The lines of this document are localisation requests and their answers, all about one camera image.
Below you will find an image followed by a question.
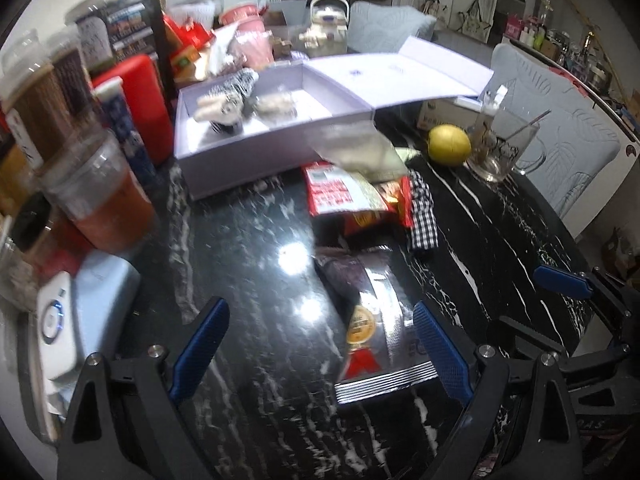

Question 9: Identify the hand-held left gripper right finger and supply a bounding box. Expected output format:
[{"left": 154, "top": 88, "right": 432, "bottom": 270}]
[{"left": 412, "top": 301, "right": 583, "bottom": 480}]

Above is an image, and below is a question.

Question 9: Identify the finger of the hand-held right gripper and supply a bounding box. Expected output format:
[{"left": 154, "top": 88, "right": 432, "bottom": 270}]
[
  {"left": 499, "top": 316, "right": 569, "bottom": 357},
  {"left": 533, "top": 265, "right": 640, "bottom": 322}
]

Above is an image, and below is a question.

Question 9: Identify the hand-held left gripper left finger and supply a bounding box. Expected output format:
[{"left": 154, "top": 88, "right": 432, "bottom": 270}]
[{"left": 56, "top": 296, "right": 231, "bottom": 480}]

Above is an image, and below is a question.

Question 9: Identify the silver purple snack packet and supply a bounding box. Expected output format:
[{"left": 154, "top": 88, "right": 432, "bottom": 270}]
[{"left": 312, "top": 245, "right": 441, "bottom": 406}]

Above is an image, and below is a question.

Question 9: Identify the lavender gift box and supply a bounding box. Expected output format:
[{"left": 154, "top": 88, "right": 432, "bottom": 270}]
[{"left": 172, "top": 35, "right": 496, "bottom": 201}]

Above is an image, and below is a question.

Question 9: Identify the clear zip bag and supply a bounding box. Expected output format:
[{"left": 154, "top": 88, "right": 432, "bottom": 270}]
[{"left": 305, "top": 120, "right": 408, "bottom": 181}]

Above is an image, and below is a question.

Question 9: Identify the light blue case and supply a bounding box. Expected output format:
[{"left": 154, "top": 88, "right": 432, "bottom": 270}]
[{"left": 47, "top": 252, "right": 143, "bottom": 386}]

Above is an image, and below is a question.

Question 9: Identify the glass mug with cartoon print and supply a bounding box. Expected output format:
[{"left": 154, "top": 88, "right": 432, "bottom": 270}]
[{"left": 465, "top": 107, "right": 548, "bottom": 184}]

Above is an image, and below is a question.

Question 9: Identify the black white checkered cloth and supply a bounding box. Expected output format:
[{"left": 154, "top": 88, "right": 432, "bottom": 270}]
[{"left": 405, "top": 170, "right": 441, "bottom": 253}]

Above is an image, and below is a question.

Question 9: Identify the red orange snack packet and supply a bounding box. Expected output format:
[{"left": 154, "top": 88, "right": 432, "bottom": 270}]
[{"left": 342, "top": 177, "right": 416, "bottom": 238}]

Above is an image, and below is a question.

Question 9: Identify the thin metal stirrer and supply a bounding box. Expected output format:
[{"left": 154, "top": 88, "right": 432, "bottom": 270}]
[{"left": 500, "top": 109, "right": 552, "bottom": 143}]

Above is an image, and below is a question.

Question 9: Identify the clear jar of red sauce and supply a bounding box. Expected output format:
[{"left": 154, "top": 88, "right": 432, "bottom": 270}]
[{"left": 40, "top": 130, "right": 161, "bottom": 256}]

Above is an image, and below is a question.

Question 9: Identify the yellow lemon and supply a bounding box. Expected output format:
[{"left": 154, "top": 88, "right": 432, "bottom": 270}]
[{"left": 426, "top": 124, "right": 473, "bottom": 167}]

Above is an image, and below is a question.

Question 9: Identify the white carton box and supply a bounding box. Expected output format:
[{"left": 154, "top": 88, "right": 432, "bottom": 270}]
[{"left": 417, "top": 95, "right": 488, "bottom": 131}]

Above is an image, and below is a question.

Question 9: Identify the blue patterned tube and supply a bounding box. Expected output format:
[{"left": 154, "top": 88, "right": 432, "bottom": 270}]
[{"left": 92, "top": 77, "right": 161, "bottom": 186}]

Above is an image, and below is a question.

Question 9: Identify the cream fuzzy sock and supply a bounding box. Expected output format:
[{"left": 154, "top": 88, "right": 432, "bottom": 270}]
[{"left": 195, "top": 92, "right": 236, "bottom": 123}]

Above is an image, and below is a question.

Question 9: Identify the row of small bottles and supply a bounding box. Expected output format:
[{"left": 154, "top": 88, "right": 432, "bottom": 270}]
[{"left": 505, "top": 0, "right": 616, "bottom": 91}]

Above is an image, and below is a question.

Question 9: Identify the red plastic container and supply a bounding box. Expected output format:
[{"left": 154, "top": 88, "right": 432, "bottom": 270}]
[{"left": 90, "top": 54, "right": 176, "bottom": 166}]

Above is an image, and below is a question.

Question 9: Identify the beige fuzzy sock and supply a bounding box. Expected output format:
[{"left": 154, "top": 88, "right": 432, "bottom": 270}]
[{"left": 252, "top": 91, "right": 299, "bottom": 121}]

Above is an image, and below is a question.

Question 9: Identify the striped black white sock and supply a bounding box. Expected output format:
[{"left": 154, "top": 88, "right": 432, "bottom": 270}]
[{"left": 207, "top": 67, "right": 261, "bottom": 136}]

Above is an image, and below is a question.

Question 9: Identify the clear jar of brown grains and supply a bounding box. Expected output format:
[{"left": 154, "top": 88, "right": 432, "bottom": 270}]
[{"left": 0, "top": 30, "right": 76, "bottom": 166}]

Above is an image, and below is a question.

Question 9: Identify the clear jar of dark grains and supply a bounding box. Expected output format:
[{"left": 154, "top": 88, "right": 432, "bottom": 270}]
[{"left": 47, "top": 25, "right": 96, "bottom": 126}]

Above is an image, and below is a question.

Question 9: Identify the red and green packet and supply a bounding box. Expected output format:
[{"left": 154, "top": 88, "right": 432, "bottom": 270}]
[{"left": 162, "top": 12, "right": 216, "bottom": 78}]

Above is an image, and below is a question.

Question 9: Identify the pink cup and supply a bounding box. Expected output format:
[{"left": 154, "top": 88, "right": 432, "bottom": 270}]
[{"left": 220, "top": 4, "right": 273, "bottom": 71}]

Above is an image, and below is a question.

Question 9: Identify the black display box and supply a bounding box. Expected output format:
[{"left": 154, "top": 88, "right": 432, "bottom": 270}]
[{"left": 102, "top": 0, "right": 168, "bottom": 96}]

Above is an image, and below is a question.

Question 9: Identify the dark jar with white label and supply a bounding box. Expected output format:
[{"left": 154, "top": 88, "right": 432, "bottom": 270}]
[{"left": 65, "top": 0, "right": 116, "bottom": 71}]

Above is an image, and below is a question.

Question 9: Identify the cardboard box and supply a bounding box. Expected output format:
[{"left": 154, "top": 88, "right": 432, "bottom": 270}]
[{"left": 260, "top": 0, "right": 311, "bottom": 41}]

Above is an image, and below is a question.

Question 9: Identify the white device with blue ring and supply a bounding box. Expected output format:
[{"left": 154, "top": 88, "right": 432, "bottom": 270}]
[{"left": 35, "top": 272, "right": 83, "bottom": 381}]

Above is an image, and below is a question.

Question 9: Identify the white jug with handle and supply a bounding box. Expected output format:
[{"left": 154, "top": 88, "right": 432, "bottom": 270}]
[{"left": 298, "top": 0, "right": 351, "bottom": 58}]

